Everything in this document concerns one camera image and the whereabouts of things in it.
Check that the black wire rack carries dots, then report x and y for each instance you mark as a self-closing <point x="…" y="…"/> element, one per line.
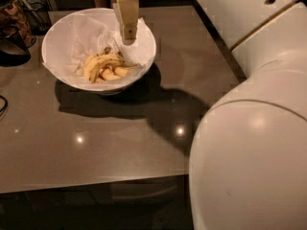
<point x="37" y="13"/>

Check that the white bowl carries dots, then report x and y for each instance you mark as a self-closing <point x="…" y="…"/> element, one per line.
<point x="64" y="35"/>

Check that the black kettle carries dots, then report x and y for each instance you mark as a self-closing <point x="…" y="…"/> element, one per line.
<point x="13" y="51"/>

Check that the white paper liner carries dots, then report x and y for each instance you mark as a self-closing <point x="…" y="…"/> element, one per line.
<point x="83" y="35"/>

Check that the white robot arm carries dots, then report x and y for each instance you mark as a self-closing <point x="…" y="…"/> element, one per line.
<point x="248" y="161"/>

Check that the yellow banana bunch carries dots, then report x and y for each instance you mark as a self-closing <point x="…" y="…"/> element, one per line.
<point x="106" y="66"/>

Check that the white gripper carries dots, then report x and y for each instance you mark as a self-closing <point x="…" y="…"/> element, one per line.
<point x="127" y="14"/>

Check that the glass jar with snacks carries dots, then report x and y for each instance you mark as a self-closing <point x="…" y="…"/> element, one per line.
<point x="11" y="13"/>

